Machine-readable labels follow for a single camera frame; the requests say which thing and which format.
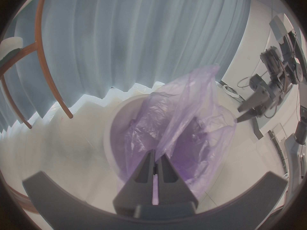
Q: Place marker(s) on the pale blue curtain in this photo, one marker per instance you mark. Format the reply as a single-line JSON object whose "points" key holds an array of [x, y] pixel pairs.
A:
{"points": [[132, 37]]}

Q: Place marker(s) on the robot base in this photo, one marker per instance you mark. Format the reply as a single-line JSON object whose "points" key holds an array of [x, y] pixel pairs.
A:
{"points": [[293, 152]]}

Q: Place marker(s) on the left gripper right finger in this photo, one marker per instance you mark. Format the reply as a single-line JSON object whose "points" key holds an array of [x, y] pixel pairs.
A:
{"points": [[177, 188]]}

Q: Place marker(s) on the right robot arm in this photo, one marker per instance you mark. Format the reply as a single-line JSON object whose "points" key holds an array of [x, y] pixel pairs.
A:
{"points": [[283, 27]]}

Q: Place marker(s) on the cream cushioned wooden chair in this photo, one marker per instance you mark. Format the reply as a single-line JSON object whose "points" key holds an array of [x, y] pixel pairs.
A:
{"points": [[45, 56]]}

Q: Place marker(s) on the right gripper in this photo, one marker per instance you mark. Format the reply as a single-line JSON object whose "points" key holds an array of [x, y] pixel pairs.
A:
{"points": [[273, 94]]}

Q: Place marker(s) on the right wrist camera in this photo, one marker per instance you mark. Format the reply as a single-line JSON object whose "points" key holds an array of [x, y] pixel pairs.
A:
{"points": [[257, 83]]}

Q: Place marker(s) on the purple plastic bag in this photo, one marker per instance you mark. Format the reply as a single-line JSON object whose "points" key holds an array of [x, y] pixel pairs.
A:
{"points": [[191, 92]]}

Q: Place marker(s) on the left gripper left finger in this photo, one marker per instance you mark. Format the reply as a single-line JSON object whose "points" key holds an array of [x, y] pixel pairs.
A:
{"points": [[134, 188]]}

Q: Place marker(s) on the white trash bin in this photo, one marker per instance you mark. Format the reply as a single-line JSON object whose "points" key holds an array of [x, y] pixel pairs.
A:
{"points": [[115, 128]]}

